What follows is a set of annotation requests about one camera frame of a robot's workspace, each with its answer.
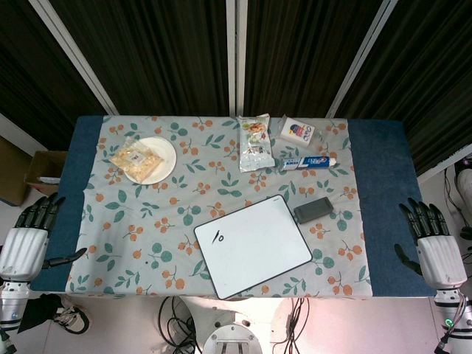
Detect blue felt table cover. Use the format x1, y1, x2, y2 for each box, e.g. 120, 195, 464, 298
29, 115, 438, 299

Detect white drawing board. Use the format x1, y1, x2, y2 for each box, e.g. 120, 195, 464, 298
193, 194, 314, 301

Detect white metal frame post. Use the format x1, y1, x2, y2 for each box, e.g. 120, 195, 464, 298
225, 0, 246, 117
27, 0, 119, 116
325, 0, 392, 119

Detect red black floor cables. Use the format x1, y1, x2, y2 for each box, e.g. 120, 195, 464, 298
270, 296, 315, 354

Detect closed brown cardboard box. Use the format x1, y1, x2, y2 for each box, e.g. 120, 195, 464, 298
0, 135, 33, 207

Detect white robot torso base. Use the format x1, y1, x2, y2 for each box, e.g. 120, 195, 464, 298
181, 296, 282, 354

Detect white round plate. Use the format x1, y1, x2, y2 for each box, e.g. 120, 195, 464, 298
118, 136, 178, 185

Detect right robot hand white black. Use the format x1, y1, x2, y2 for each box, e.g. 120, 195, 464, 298
394, 197, 468, 289

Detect clear bag beige snacks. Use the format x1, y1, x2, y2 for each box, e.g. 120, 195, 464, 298
110, 139, 164, 183

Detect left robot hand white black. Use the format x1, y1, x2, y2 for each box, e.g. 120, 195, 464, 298
0, 191, 88, 284

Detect silver white snack packet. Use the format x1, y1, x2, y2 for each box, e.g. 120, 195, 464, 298
236, 114, 276, 174

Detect open cardboard box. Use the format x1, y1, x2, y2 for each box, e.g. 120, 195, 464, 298
23, 149, 69, 197

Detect blue white toothpaste tube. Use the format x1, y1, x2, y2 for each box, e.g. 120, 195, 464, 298
277, 154, 339, 173

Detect black white sneaker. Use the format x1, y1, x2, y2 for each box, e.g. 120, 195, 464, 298
52, 297, 91, 333

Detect floral tablecloth orange green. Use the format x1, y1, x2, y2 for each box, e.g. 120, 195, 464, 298
63, 114, 374, 298

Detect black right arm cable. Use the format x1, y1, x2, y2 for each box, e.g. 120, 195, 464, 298
434, 293, 472, 354

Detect white pack in clear wrap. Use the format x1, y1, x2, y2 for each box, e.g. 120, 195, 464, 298
270, 114, 326, 150

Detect grey board eraser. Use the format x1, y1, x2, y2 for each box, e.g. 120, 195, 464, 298
293, 196, 334, 226

